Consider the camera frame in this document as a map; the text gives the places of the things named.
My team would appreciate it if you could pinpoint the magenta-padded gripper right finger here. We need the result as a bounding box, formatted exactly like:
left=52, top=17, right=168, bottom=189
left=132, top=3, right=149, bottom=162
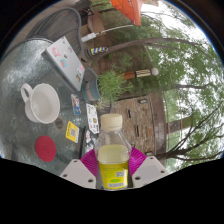
left=129, top=146, right=169, bottom=188

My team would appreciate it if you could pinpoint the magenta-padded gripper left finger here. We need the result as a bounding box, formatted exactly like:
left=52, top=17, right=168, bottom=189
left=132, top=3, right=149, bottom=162
left=59, top=148, right=101, bottom=189

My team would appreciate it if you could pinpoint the clear bottle with yellow label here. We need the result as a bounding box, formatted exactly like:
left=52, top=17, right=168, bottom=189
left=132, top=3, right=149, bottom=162
left=94, top=113, right=133, bottom=191

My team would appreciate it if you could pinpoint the flat round red coaster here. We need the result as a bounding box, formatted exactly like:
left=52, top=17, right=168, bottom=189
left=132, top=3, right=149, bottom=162
left=35, top=135, right=58, bottom=163

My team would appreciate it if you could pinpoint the yellow card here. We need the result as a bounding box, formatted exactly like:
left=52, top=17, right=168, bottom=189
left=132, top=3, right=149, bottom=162
left=65, top=120, right=80, bottom=144

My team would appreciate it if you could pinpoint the dark forked tree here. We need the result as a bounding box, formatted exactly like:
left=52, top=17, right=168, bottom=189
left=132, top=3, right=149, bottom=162
left=156, top=99, right=224, bottom=164

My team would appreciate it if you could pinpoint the white sticker sheet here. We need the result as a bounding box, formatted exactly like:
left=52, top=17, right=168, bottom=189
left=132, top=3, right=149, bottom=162
left=85, top=103, right=100, bottom=135

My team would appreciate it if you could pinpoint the small colourful sticker card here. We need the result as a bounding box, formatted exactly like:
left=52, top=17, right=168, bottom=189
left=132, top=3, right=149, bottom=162
left=70, top=93, right=82, bottom=116

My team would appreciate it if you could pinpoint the white ceramic mug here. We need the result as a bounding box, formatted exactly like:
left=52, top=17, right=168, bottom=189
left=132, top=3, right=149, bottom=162
left=20, top=82, right=61, bottom=125

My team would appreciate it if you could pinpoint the green plant in blue pot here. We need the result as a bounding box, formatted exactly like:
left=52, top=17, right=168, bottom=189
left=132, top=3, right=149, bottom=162
left=81, top=68, right=129, bottom=103

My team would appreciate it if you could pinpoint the silver laptop with stickers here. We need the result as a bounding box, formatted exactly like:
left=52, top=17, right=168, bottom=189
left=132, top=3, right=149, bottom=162
left=41, top=35, right=86, bottom=92

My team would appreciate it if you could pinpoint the blue yellow striped cone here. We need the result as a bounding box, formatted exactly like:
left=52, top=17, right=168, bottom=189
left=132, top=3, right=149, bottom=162
left=89, top=46, right=109, bottom=56

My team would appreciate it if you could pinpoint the slender leaning tree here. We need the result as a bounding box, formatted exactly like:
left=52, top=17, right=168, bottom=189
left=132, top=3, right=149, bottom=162
left=91, top=19, right=218, bottom=68

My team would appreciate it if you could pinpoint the grey mesh patio chair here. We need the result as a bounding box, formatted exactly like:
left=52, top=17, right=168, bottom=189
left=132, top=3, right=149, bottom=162
left=24, top=7, right=84, bottom=56

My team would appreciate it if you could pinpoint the wooden bench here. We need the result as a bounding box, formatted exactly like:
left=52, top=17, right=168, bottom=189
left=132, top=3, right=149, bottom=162
left=87, top=9, right=107, bottom=34

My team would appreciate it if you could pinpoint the orange canopy with white pole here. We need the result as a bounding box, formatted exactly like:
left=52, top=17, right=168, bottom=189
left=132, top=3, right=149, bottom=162
left=80, top=0, right=148, bottom=43

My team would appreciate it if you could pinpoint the small dark ring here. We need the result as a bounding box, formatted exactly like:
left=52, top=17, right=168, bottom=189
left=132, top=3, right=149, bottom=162
left=53, top=116, right=66, bottom=132

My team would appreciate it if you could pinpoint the globe lamp post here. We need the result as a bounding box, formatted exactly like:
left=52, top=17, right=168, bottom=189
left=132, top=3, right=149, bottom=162
left=122, top=67, right=160, bottom=81

